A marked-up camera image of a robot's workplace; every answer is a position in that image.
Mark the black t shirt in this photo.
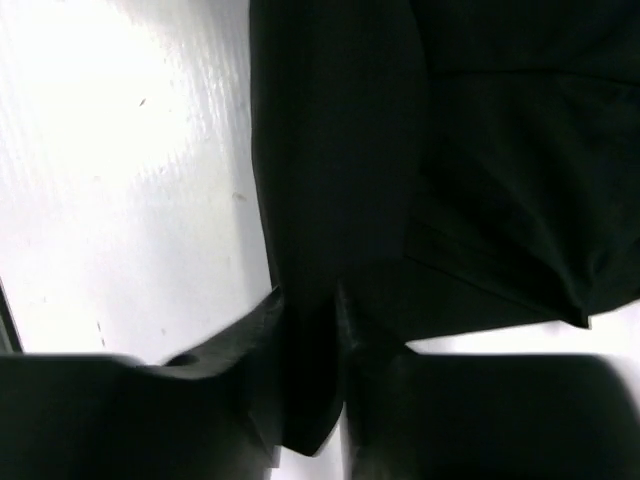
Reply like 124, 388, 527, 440
249, 1, 639, 455

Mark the aluminium table rail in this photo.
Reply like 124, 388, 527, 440
0, 285, 23, 353

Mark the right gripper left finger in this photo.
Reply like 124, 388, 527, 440
1, 291, 284, 479

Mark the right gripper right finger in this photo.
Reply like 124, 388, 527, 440
336, 291, 639, 479

